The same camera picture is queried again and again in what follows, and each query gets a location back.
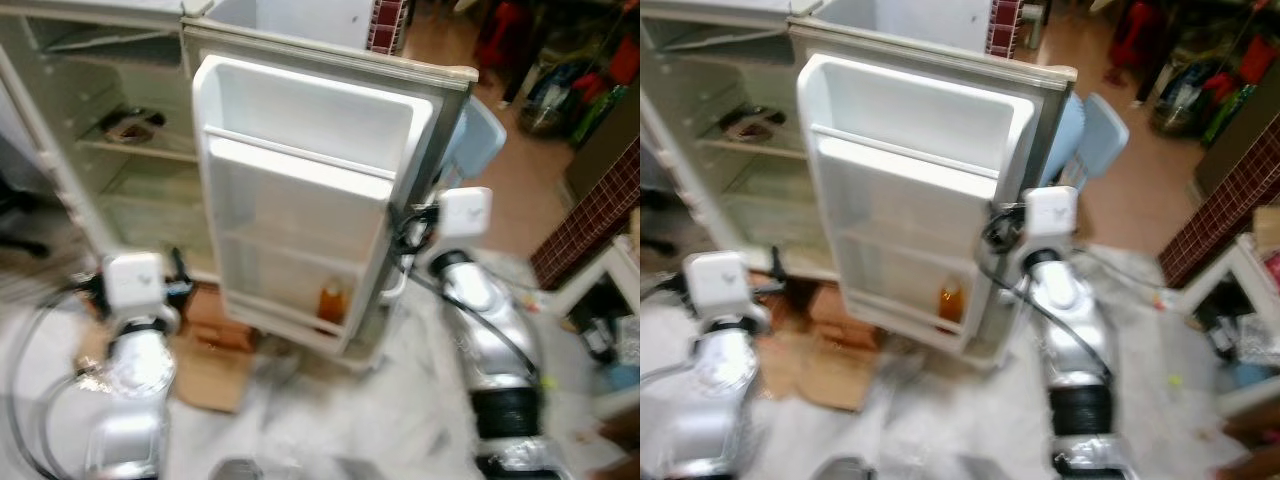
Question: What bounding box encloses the white freezer door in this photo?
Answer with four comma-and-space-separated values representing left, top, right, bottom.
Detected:
815, 0, 993, 53
205, 0, 379, 51

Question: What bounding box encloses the brown cardboard sheet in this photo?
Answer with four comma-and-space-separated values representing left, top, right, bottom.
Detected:
165, 290, 261, 413
770, 290, 881, 411

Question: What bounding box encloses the long black left arm cable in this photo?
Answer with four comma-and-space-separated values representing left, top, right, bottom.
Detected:
5, 285, 101, 479

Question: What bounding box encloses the light blue plastic chair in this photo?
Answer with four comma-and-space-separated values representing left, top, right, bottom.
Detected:
1040, 92, 1131, 201
440, 95, 508, 196

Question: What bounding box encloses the orange liquid white-capped bottle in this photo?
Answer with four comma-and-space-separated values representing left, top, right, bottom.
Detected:
318, 283, 349, 336
937, 282, 967, 336

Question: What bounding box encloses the red tiled counter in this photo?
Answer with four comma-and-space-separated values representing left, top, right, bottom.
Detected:
1160, 120, 1280, 291
530, 140, 641, 291

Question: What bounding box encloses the white low shelf unit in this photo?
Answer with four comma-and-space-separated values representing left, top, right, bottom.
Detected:
1175, 235, 1280, 401
545, 240, 641, 421

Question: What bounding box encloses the white fridge door shelf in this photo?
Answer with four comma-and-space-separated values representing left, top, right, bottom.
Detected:
222, 290, 351, 353
812, 123, 1003, 201
845, 288, 969, 353
203, 125, 398, 203

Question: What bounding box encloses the red hanging garment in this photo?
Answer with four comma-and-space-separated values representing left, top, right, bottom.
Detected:
1105, 0, 1161, 86
475, 0, 531, 71

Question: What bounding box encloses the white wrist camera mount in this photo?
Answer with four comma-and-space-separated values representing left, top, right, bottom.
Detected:
103, 252, 166, 321
685, 252, 753, 326
438, 187, 493, 241
1025, 187, 1079, 241

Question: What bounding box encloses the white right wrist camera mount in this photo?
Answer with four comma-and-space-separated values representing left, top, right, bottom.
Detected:
438, 187, 493, 241
1025, 187, 1079, 241

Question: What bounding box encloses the beige fridge cabinet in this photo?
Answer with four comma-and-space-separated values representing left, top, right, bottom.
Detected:
640, 0, 831, 283
0, 0, 216, 286

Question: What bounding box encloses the round metal pot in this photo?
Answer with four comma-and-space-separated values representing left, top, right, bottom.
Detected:
1150, 95, 1201, 136
530, 95, 576, 136

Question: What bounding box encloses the grey robot left leg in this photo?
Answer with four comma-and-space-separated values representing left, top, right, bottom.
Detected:
820, 457, 881, 480
210, 458, 271, 480

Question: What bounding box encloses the beige fridge door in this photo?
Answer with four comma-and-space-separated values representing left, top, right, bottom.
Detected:
180, 18, 481, 373
788, 18, 1079, 373

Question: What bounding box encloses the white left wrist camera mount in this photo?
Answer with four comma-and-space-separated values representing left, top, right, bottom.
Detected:
685, 252, 753, 326
103, 252, 166, 321

